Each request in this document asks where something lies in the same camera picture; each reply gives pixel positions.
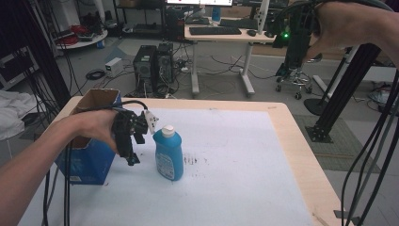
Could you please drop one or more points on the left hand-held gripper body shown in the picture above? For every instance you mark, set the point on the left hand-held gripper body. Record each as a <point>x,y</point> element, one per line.
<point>125,125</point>

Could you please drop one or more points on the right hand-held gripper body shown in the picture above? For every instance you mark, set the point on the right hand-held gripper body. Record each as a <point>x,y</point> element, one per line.
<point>298,34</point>

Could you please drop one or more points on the blue bottle with white cap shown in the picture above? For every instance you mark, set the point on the blue bottle with white cap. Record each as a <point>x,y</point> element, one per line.
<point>169,155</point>

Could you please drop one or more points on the blue cardboard box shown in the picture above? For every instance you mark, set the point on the blue cardboard box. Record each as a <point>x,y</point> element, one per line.
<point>89,163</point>

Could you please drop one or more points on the person's left hand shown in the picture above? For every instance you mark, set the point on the person's left hand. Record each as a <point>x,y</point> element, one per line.
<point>92,125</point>

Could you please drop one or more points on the person's right hand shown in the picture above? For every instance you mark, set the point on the person's right hand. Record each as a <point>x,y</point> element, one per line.
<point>342,23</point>

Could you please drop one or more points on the black computer mouse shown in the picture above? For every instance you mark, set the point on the black computer mouse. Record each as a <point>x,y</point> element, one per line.
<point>251,32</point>
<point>269,34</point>

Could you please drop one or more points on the white monitor stand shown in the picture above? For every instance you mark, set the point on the white monitor stand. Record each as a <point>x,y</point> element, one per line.
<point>263,15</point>

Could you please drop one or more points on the chrome stool with wheels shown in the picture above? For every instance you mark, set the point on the chrome stool with wheels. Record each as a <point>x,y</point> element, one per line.
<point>298,83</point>

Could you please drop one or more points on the black keyboard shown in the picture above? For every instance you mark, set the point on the black keyboard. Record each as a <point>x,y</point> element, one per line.
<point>240,23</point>
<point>215,30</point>

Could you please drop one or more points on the small white box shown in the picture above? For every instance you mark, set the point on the small white box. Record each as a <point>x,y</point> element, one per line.
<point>113,66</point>

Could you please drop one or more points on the black computer tower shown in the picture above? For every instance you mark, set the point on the black computer tower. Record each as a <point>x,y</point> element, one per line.
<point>144,67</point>
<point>164,61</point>

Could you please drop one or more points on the wooden desk with white legs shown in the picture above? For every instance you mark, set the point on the wooden desk with white legs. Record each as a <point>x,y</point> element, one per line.
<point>226,37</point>

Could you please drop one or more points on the black round-base stand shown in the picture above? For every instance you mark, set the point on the black round-base stand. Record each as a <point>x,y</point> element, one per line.
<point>316,106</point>

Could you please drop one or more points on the black metal stand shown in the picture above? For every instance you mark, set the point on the black metal stand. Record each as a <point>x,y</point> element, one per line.
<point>351,91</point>

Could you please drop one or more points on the white power strip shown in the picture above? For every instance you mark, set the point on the white power strip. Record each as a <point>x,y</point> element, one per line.
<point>184,68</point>

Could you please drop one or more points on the blue cup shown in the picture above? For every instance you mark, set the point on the blue cup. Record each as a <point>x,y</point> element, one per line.
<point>216,14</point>

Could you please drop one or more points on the white table mat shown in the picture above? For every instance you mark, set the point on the white table mat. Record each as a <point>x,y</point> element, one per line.
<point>219,175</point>

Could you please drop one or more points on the round white table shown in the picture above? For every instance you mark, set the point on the round white table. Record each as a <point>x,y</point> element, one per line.
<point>91,40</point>

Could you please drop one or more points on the monitor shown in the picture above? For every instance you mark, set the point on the monitor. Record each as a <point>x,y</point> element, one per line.
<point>200,2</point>

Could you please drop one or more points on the black computer under desk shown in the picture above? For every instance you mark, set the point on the black computer under desk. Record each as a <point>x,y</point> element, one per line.
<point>174,23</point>

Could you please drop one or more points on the white cloth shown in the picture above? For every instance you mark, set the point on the white cloth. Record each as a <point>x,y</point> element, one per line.
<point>12,113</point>

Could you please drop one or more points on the black equipment case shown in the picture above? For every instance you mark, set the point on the black equipment case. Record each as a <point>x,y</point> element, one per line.
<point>15,67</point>

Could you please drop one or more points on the black curtain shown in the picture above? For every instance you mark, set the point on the black curtain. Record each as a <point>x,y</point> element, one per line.
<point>31,37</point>

